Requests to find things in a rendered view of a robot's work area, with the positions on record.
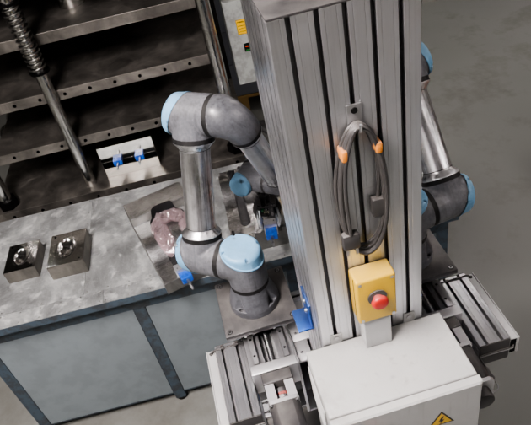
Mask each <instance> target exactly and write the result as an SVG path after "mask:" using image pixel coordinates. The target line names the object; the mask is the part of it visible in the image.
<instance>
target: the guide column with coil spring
mask: <svg viewBox="0 0 531 425"><path fill-rule="evenodd" d="M12 1H13V0H0V3H1V4H7V3H11V2H12ZM18 11H19V9H18V8H16V9H15V10H14V11H12V12H9V13H5V14H6V16H9V15H12V14H14V13H17V12H18ZM20 16H21V13H19V14H18V15H16V16H14V17H12V18H10V19H8V22H9V21H13V20H15V19H18V18H19V17H20ZM23 21H24V20H23V19H21V20H19V21H17V22H15V23H12V24H10V25H11V27H12V26H15V25H18V24H21V23H22V22H23ZM25 26H26V24H25V23H24V24H23V25H21V26H19V27H18V28H15V29H13V32H14V31H18V30H21V29H23V28H24V27H25ZM27 32H28V29H26V30H24V31H22V32H20V33H18V34H15V36H16V37H17V36H21V35H24V34H25V33H27ZM29 37H30V34H28V35H26V36H25V37H22V38H19V39H17V40H18V41H22V40H26V39H28V38H29ZM32 41H33V40H32V38H31V39H30V40H28V41H26V42H25V43H22V44H20V46H26V45H28V44H29V43H31V42H32ZM34 46H35V43H34V44H33V45H31V46H29V47H26V48H24V49H22V51H27V50H30V49H32V48H33V47H34ZM35 52H37V49H36V48H35V49H34V50H33V51H31V52H28V53H25V54H24V55H25V56H30V55H32V54H34V53H35ZM38 56H39V52H38V53H37V54H36V55H35V56H33V57H30V58H26V59H27V61H31V60H34V59H36V58H37V57H38ZM40 61H41V58H40V59H38V60H37V61H35V62H31V63H29V65H30V66H32V65H35V64H36V63H38V62H40ZM43 65H44V64H43V62H42V63H41V64H40V65H38V66H36V67H31V70H35V69H38V68H40V67H42V66H43ZM36 81H37V83H38V84H39V86H40V89H41V91H42V93H43V95H44V97H45V99H46V102H47V104H48V105H49V107H50V109H51V113H52V115H53V116H54V118H55V120H56V123H57V125H58V127H59V129H60V131H61V133H62V135H63V137H64V139H65V142H66V144H67V146H68V148H69V150H70V152H71V154H72V157H73V159H74V161H75V163H76V165H77V167H78V169H79V172H80V174H81V176H82V177H83V180H84V182H85V184H86V186H87V187H91V186H94V185H96V183H97V180H96V179H95V177H94V174H93V171H92V170H91V168H90V166H89V162H88V160H87V159H86V157H85V155H84V152H83V150H82V148H81V146H80V143H79V141H78V139H77V137H76V134H75V132H74V130H73V129H72V125H71V123H70V121H69V120H68V117H67V114H66V112H65V110H64V108H63V106H62V103H61V101H60V99H59V97H58V95H57V93H56V90H55V88H54V86H53V84H52V82H51V79H50V77H49V75H48V73H47V74H45V75H43V76H40V77H37V78H36Z"/></svg>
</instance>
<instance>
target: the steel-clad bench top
mask: <svg viewBox="0 0 531 425"><path fill-rule="evenodd" d="M242 164H243V162H242V163H238V164H232V165H229V166H225V167H222V168H218V169H212V183H213V195H214V207H215V219H216V225H217V226H218V227H220V229H221V230H222V238H223V239H226V238H227V237H228V236H230V231H229V226H228V219H227V214H226V210H225V206H224V202H223V195H222V192H221V187H220V184H219V179H218V176H219V173H222V172H226V171H229V170H233V169H237V167H238V166H241V165H242ZM176 182H179V183H180V184H181V186H182V177H181V178H178V179H174V180H167V181H164V182H160V183H157V184H153V185H150V186H144V187H140V188H137V189H133V190H129V191H123V192H120V193H116V194H113V195H109V196H103V197H100V198H96V199H93V200H89V201H86V202H80V203H76V204H72V205H69V206H65V207H59V208H56V209H52V210H49V211H45V212H39V213H36V214H32V215H29V216H25V217H22V218H16V219H12V220H8V221H5V222H1V223H0V330H2V329H6V328H9V327H13V326H16V325H22V324H25V323H29V322H32V321H36V320H42V319H45V318H49V317H52V316H56V315H62V314H66V313H69V312H72V311H75V310H79V309H85V308H88V307H92V306H95V305H99V304H105V303H109V302H112V301H116V300H119V299H125V298H128V297H131V296H135V295H138V294H142V293H148V292H152V291H155V290H159V289H162V288H165V287H164V285H163V283H162V281H161V279H160V277H159V276H158V274H157V272H156V270H155V268H154V266H153V264H152V262H151V261H150V259H149V257H148V255H147V253H146V251H145V250H144V248H143V246H142V244H141V242H140V240H139V238H138V237H137V234H136V233H135V231H134V229H133V227H132V226H131V223H130V221H129V218H128V217H127V215H126V211H125V209H124V207H123V206H124V205H126V204H128V203H130V202H133V201H135V200H137V199H139V198H142V197H144V196H146V195H149V194H151V193H153V192H155V191H158V190H160V189H163V188H164V187H166V186H170V185H172V184H174V183H176ZM182 187H183V186H182ZM85 228H86V229H87V230H88V233H89V235H90V237H91V239H92V245H91V255H90V265H89V272H83V273H79V274H76V275H72V276H69V277H63V278H59V279H56V280H53V279H52V277H51V275H50V273H49V272H48V271H47V269H46V267H47V262H48V256H49V252H50V247H51V237H52V236H55V235H59V234H65V233H68V232H72V231H75V230H79V229H85ZM38 239H39V240H40V242H41V243H42V244H43V246H44V248H45V254H44V259H43V263H42V268H41V273H40V276H39V277H34V278H31V279H27V280H23V281H20V282H14V283H9V282H8V280H7V279H6V277H5V276H4V275H3V271H4V267H5V264H6V260H7V258H8V252H9V248H10V246H14V245H20V244H23V243H27V242H30V241H34V240H38ZM263 253H264V257H265V258H264V259H265V262H268V261H274V260H278V259H281V258H285V257H289V256H292V251H291V247H290V243H287V244H284V245H278V246H275V247H274V248H273V247H271V248H268V249H264V250H263Z"/></svg>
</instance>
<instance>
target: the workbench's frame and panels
mask: <svg viewBox="0 0 531 425"><path fill-rule="evenodd" d="M455 220H459V217H457V218H452V219H450V220H448V221H446V222H444V223H440V224H438V225H436V226H433V227H431V228H429V229H430V230H431V232H432V233H433V235H434V236H435V238H436V239H437V241H438V242H439V244H440V245H441V246H442V247H443V249H444V250H445V252H446V253H447V254H448V222H452V221H455ZM265 265H266V269H267V270H269V269H271V268H275V267H278V266H281V267H282V270H283V273H284V276H285V278H286V280H287V285H288V287H289V289H290V292H294V291H297V290H299V288H298V280H297V276H296V272H295V267H294V263H293V258H292V256H289V257H285V258H281V259H278V260H274V261H268V262H266V263H265ZM223 282H228V280H225V279H221V278H217V277H205V278H202V279H199V280H197V281H195V282H193V283H192V285H193V286H194V289H193V290H192V289H191V288H190V285H187V286H185V287H183V288H181V289H179V290H176V291H174V292H172V293H170V294H168V292H167V290H166V288H162V289H159V290H155V291H152V292H148V293H142V294H138V295H135V296H131V297H128V298H125V299H119V300H116V301H112V302H109V303H105V304H99V305H95V306H92V307H88V308H85V309H79V310H75V311H72V312H69V313H66V314H62V315H56V316H52V317H49V318H45V319H42V320H36V321H32V322H29V323H25V324H22V325H16V326H13V327H9V328H6V329H2V330H0V377H1V378H2V379H3V381H4V382H5V383H6V384H7V386H8V387H9V388H10V390H11V391H12V392H13V393H14V394H15V395H16V396H17V398H18V399H19V400H20V401H21V403H22V404H23V405H24V407H25V408H26V409H27V410H28V412H29V413H30V414H31V416H32V417H33V418H34V419H35V420H36V421H37V422H38V423H39V425H57V424H58V423H62V422H68V421H71V420H74V419H78V418H81V417H87V416H91V415H94V414H97V413H101V412H107V411H110V410H114V409H117V408H120V407H123V406H129V405H133V404H137V403H140V402H143V401H149V400H152V399H156V398H159V397H163V396H167V395H172V394H175V396H176V398H179V399H181V400H183V399H185V398H186V397H187V392H186V391H187V390H191V389H195V388H198V387H202V386H205V385H211V384H212V382H211V378H210V373H209V368H208V363H207V355H206V352H212V351H214V350H215V347H216V346H219V345H222V344H225V343H228V341H227V339H226V337H225V332H224V328H223V321H222V317H221V313H220V309H219V305H218V301H217V295H216V290H215V285H217V284H219V283H223Z"/></svg>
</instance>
